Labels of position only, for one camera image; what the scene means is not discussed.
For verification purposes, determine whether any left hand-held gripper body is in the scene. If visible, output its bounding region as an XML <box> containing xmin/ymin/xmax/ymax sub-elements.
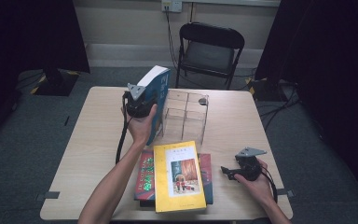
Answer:
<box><xmin>122</xmin><ymin>82</ymin><xmax>152</xmax><ymax>119</ymax></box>

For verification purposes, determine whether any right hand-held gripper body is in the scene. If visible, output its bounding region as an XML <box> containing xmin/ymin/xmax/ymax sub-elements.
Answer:
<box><xmin>233</xmin><ymin>147</ymin><xmax>269</xmax><ymax>183</ymax></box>

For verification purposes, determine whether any blue book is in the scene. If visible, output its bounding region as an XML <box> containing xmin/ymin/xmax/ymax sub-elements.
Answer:
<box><xmin>135</xmin><ymin>64</ymin><xmax>172</xmax><ymax>147</ymax></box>

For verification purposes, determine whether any clear acrylic book rack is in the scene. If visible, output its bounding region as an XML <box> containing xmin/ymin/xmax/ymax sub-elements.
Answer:
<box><xmin>161</xmin><ymin>89</ymin><xmax>210</xmax><ymax>146</ymax></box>

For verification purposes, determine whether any yellow book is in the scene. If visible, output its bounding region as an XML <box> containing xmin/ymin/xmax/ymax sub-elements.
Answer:
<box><xmin>152</xmin><ymin>140</ymin><xmax>208</xmax><ymax>214</ymax></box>

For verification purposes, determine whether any colorful illustrated book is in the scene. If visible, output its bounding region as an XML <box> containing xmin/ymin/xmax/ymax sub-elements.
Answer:
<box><xmin>133</xmin><ymin>148</ymin><xmax>214</xmax><ymax>205</ymax></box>

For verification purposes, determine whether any person's right hand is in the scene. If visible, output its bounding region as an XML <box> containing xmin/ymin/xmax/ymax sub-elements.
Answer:
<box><xmin>234</xmin><ymin>159</ymin><xmax>276</xmax><ymax>208</ymax></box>

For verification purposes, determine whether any person's left hand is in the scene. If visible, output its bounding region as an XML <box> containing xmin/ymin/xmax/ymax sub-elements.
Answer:
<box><xmin>120</xmin><ymin>104</ymin><xmax>158</xmax><ymax>147</ymax></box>

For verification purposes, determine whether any grey tape piece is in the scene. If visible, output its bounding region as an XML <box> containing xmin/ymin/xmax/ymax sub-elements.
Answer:
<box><xmin>35</xmin><ymin>190</ymin><xmax>61</xmax><ymax>202</ymax></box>
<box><xmin>273</xmin><ymin>188</ymin><xmax>296</xmax><ymax>198</ymax></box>

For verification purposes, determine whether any black folding chair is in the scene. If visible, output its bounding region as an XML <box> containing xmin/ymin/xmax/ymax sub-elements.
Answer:
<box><xmin>175</xmin><ymin>21</ymin><xmax>246</xmax><ymax>91</ymax></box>

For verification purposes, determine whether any black stand base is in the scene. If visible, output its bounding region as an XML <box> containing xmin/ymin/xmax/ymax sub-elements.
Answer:
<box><xmin>247</xmin><ymin>77</ymin><xmax>293</xmax><ymax>102</ymax></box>
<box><xmin>30</xmin><ymin>68</ymin><xmax>81</xmax><ymax>97</ymax></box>

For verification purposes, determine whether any black curtain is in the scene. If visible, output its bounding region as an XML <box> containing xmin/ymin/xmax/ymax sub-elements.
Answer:
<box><xmin>255</xmin><ymin>0</ymin><xmax>358</xmax><ymax>206</ymax></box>
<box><xmin>0</xmin><ymin>0</ymin><xmax>91</xmax><ymax>153</ymax></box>

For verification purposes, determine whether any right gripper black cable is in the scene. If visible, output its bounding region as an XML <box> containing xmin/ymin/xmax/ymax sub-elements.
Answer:
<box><xmin>259</xmin><ymin>169</ymin><xmax>279</xmax><ymax>204</ymax></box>

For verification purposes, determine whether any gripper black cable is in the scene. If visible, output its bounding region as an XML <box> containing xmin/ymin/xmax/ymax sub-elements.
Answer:
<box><xmin>259</xmin><ymin>169</ymin><xmax>279</xmax><ymax>204</ymax></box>
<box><xmin>115</xmin><ymin>92</ymin><xmax>131</xmax><ymax>165</ymax></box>

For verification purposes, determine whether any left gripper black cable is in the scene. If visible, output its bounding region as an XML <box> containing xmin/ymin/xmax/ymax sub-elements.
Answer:
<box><xmin>115</xmin><ymin>92</ymin><xmax>131</xmax><ymax>165</ymax></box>

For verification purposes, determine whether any black socket cable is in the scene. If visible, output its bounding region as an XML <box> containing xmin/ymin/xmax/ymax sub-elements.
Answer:
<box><xmin>165</xmin><ymin>8</ymin><xmax>181</xmax><ymax>74</ymax></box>

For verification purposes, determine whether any black floor cable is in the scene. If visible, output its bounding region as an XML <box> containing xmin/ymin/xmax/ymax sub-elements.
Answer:
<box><xmin>258</xmin><ymin>78</ymin><xmax>302</xmax><ymax>132</ymax></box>

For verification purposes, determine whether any white wall socket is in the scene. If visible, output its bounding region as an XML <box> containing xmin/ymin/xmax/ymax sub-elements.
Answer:
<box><xmin>161</xmin><ymin>0</ymin><xmax>183</xmax><ymax>13</ymax></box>

